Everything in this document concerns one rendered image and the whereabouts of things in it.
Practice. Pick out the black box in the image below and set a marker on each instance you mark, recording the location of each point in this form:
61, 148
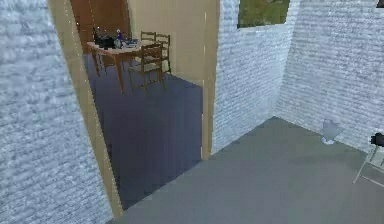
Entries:
378, 139

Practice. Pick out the brown wooden dining table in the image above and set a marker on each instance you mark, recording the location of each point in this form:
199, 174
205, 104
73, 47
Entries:
117, 52

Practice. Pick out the blue bottle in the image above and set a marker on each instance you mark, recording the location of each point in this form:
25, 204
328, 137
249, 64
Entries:
118, 34

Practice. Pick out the black object on table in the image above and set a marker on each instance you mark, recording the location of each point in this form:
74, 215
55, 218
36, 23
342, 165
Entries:
105, 42

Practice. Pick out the brown wooden dining chair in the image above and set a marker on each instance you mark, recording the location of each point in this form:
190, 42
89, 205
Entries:
164, 46
147, 35
149, 63

